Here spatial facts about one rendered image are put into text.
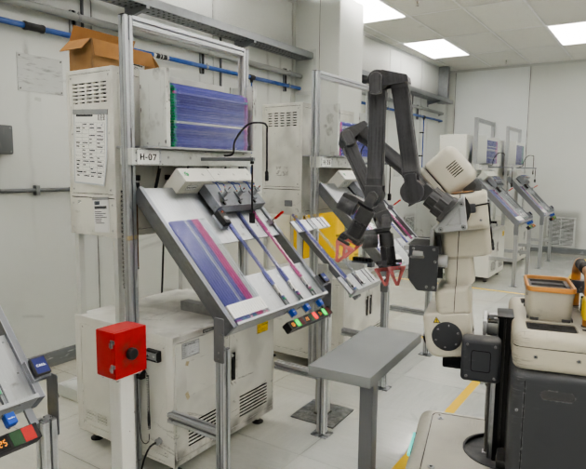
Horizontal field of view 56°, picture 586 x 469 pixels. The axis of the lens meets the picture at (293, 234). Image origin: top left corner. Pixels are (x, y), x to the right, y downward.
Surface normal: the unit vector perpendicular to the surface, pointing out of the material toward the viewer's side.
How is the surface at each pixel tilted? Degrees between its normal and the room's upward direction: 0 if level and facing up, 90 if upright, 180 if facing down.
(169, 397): 90
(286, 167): 90
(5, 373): 47
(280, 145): 90
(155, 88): 90
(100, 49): 80
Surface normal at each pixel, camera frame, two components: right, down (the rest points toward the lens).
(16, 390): 0.62, -0.62
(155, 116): -0.55, 0.09
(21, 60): 0.83, 0.07
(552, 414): -0.33, 0.11
